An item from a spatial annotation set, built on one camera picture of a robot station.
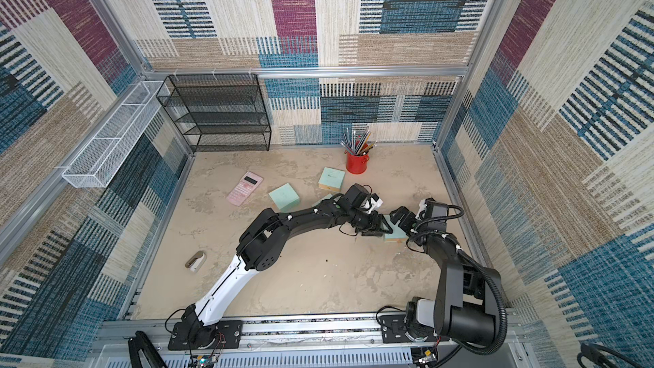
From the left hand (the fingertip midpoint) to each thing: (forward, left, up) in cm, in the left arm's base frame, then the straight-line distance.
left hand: (392, 234), depth 88 cm
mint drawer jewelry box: (-1, -2, +2) cm, 2 cm away
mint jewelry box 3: (+18, +21, -2) cm, 28 cm away
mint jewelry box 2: (+25, +20, -1) cm, 32 cm away
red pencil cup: (+32, +9, 0) cm, 34 cm away
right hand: (+5, -4, -1) cm, 6 cm away
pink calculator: (+23, +55, -3) cm, 60 cm away
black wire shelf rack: (+50, +67, +16) cm, 85 cm away
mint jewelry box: (+16, +38, -1) cm, 41 cm away
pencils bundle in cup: (+38, +9, +6) cm, 40 cm away
